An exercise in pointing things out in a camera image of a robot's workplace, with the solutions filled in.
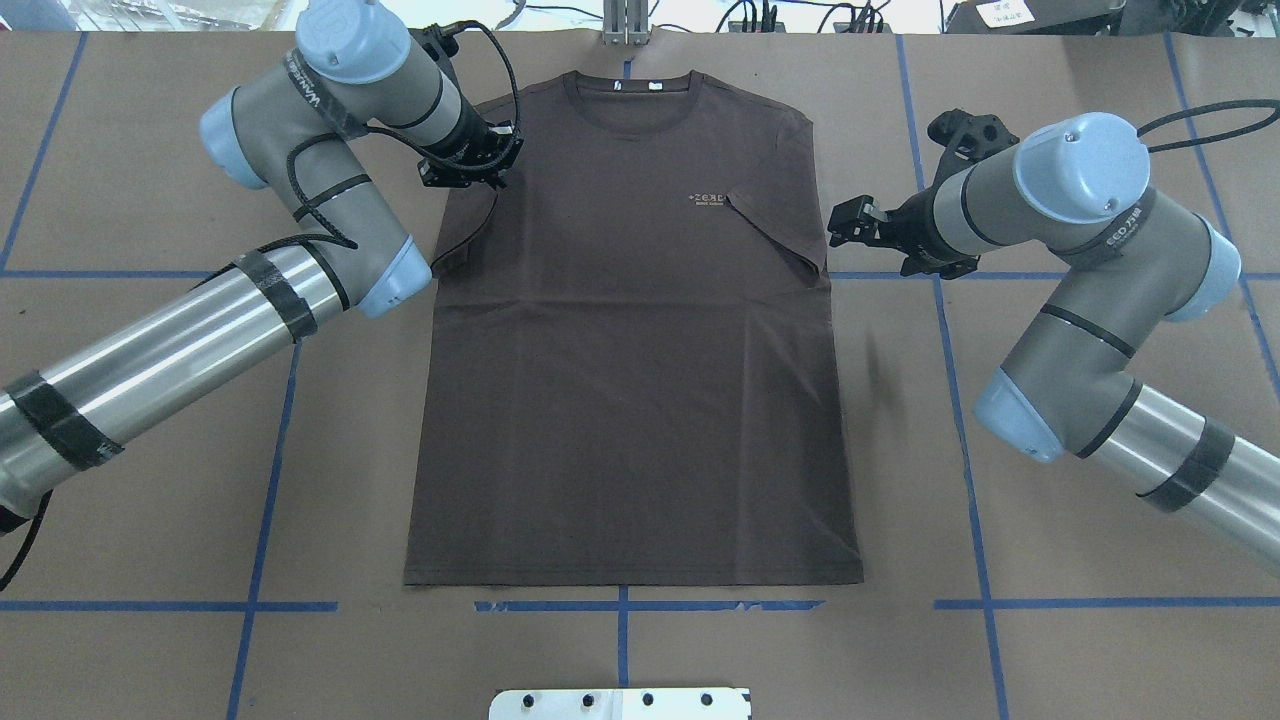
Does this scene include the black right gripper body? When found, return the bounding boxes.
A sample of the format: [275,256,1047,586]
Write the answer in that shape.
[877,193,943,277]

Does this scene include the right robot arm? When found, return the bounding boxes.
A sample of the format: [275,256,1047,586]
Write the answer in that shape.
[827,109,1277,571]

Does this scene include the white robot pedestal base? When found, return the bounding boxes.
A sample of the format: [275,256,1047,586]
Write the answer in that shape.
[488,687,754,719]

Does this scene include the aluminium frame post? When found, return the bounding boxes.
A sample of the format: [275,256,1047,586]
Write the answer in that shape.
[602,0,654,47]

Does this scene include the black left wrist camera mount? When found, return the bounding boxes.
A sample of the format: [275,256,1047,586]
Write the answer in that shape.
[408,20,466,91]

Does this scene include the black braided right cable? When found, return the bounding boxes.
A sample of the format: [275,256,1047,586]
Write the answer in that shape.
[1137,97,1280,155]

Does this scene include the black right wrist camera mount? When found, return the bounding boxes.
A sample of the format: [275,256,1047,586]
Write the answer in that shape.
[925,108,1021,163]

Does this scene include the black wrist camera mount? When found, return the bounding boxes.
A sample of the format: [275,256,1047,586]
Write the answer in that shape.
[925,108,1021,163]
[408,20,466,91]

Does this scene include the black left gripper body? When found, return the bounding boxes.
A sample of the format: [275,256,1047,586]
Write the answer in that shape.
[442,113,517,173]

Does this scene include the black braided left cable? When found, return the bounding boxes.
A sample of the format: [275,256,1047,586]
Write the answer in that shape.
[0,19,524,591]

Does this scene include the dark brown t-shirt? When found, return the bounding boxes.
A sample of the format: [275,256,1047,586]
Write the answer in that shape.
[403,70,864,585]

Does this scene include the black braided cable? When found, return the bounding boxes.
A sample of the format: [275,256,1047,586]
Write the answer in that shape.
[0,19,524,591]
[1137,97,1280,155]

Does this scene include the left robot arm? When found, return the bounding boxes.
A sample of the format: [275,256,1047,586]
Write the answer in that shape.
[1,1,522,533]

